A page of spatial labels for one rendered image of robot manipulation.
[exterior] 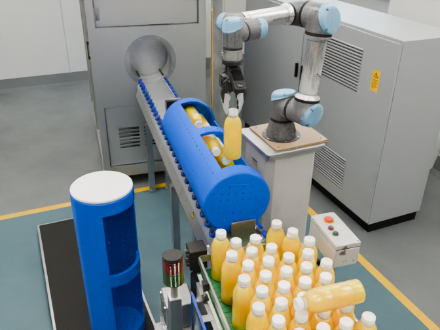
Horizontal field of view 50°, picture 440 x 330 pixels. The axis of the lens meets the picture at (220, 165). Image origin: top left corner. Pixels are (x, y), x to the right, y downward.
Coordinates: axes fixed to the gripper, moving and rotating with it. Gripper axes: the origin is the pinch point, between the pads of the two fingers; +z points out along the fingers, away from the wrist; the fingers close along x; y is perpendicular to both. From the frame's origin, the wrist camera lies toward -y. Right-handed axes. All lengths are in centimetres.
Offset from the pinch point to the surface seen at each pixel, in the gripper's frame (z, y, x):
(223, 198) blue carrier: 31.7, -11.7, 7.4
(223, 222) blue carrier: 43.9, -11.8, 7.4
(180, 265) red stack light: 20, -59, 35
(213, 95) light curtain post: 43, 128, -29
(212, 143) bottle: 26.0, 25.5, 1.3
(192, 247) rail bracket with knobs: 44, -23, 23
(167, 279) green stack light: 25, -59, 39
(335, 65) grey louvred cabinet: 33, 140, -127
